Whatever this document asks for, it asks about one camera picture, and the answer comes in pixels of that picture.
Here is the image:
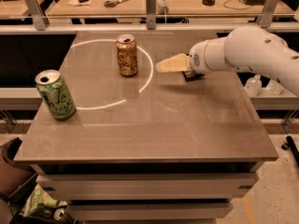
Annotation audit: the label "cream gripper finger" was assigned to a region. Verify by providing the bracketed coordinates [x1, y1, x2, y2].
[156, 53, 190, 73]

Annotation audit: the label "black RXBAR chocolate bar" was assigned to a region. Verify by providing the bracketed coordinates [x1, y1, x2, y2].
[183, 72, 204, 82]

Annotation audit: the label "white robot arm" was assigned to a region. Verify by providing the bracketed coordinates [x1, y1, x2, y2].
[156, 26, 299, 96]

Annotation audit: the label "orange LaCroix can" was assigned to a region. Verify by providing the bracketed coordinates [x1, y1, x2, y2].
[116, 35, 138, 77]

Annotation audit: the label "white power adapter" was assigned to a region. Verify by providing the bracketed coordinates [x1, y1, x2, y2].
[156, 0, 168, 15]

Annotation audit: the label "clear sanitizer bottle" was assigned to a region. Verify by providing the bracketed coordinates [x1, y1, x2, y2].
[266, 79, 283, 95]
[244, 75, 262, 97]

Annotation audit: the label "scissors on desk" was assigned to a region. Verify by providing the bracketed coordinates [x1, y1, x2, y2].
[104, 0, 130, 7]

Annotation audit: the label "white paper under phone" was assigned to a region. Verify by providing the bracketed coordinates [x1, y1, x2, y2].
[68, 0, 92, 7]

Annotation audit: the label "upper grey drawer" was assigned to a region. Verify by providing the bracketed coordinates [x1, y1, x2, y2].
[37, 173, 258, 201]

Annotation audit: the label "grey drawer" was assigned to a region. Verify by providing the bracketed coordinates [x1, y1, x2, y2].
[68, 203, 233, 221]
[37, 173, 258, 201]

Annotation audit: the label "green LaCroix can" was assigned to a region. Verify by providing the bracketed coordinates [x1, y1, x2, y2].
[36, 69, 76, 120]

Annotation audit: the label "black chair leg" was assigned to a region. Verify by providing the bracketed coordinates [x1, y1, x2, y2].
[281, 135, 299, 167]

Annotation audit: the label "lower grey drawer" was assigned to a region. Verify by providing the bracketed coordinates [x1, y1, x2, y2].
[68, 203, 233, 221]

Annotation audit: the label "green chip bag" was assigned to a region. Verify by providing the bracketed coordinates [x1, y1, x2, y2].
[23, 184, 67, 220]

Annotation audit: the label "brown bin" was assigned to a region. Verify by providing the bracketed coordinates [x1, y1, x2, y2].
[0, 137, 37, 202]

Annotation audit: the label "black cable on desk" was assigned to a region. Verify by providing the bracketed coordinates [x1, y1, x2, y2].
[222, 0, 252, 11]

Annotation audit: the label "middle metal bracket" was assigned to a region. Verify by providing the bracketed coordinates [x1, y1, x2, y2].
[146, 0, 156, 30]

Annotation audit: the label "metal bracket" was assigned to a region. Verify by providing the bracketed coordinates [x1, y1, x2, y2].
[146, 0, 156, 30]
[24, 0, 50, 31]
[256, 0, 279, 28]

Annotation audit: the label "right metal bracket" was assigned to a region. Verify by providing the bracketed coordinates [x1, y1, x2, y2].
[256, 0, 279, 28]

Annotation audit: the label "left metal bracket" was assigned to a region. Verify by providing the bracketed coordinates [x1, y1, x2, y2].
[24, 0, 50, 31]

